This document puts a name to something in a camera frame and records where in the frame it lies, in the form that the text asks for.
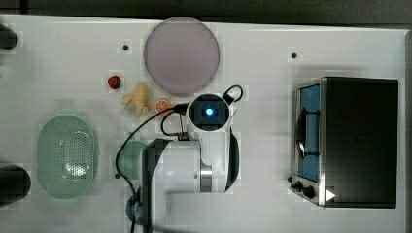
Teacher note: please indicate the mint green mug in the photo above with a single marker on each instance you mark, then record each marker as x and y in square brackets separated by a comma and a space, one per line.
[130, 159]

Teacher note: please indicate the mint green strainer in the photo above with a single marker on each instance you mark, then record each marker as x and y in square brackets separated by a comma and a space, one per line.
[65, 158]

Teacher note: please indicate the round lilac plate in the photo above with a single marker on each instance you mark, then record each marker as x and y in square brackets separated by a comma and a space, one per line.
[182, 55]

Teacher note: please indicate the black cylinder lower left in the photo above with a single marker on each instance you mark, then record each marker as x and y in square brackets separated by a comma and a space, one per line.
[15, 184]

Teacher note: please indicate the black cylinder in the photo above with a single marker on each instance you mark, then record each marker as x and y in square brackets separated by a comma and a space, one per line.
[8, 38]
[15, 184]

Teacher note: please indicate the blue bowl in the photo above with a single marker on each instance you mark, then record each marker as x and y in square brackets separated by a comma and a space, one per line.
[133, 209]

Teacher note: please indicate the yellow plush banana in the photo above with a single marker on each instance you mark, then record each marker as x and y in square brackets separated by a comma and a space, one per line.
[139, 97]

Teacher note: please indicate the silver toaster oven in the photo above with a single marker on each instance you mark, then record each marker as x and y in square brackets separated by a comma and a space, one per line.
[345, 142]

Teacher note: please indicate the plush orange slice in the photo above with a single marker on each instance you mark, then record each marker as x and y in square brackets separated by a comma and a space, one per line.
[162, 105]

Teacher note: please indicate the black cylinder upper left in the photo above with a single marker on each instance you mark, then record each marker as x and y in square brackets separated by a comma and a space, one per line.
[8, 38]

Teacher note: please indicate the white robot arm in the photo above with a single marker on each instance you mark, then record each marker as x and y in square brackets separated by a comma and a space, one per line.
[204, 159]

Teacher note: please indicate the red plush strawberry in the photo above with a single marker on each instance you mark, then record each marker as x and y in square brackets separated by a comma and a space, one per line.
[114, 82]

